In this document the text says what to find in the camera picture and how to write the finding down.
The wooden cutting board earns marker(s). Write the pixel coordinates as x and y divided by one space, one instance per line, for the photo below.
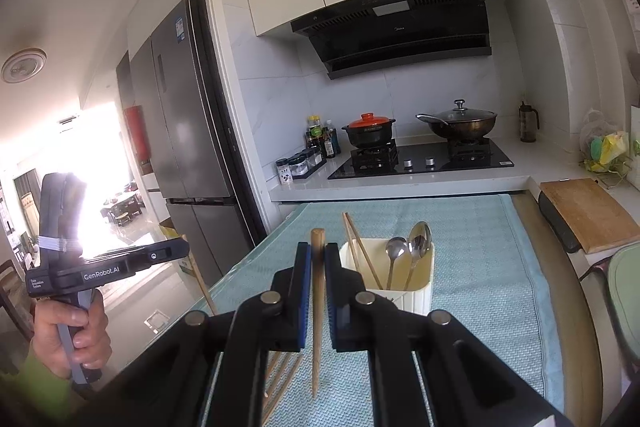
597 221

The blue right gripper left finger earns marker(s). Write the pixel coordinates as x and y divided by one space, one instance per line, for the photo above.
302 290

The large steel spoon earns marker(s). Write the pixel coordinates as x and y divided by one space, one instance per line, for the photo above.
419 244

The wok with glass lid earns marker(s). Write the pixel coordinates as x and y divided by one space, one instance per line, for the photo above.
460 123

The spice jar rack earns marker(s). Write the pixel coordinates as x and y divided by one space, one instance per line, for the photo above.
300 165

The cream utensil holder box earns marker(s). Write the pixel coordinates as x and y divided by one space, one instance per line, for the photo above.
418 297

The black range hood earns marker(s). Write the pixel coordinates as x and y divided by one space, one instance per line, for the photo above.
356 36

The grey double door refrigerator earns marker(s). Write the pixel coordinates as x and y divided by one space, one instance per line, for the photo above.
184 154

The light blue table towel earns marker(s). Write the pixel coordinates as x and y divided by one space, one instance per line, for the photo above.
486 272

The black gas hob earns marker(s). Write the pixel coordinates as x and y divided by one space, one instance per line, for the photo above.
394 160

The person left hand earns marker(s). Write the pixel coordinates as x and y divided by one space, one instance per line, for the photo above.
92 346

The dark glass kettle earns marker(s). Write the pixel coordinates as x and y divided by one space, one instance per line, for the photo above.
528 120

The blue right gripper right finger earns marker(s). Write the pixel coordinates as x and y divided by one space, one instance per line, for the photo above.
334 293

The plastic bag with sponges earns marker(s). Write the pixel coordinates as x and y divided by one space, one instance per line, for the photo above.
604 147

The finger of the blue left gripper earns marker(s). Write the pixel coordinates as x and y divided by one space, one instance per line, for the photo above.
166 251

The wooden chopstick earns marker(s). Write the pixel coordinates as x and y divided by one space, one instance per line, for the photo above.
288 380
355 251
286 364
201 284
363 249
318 241
272 371

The sauce bottles group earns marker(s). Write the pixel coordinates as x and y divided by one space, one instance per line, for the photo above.
323 135

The black pot red lid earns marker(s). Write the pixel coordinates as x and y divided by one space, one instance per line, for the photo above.
370 131

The small steel spoon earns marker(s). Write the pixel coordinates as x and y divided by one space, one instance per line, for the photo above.
395 248

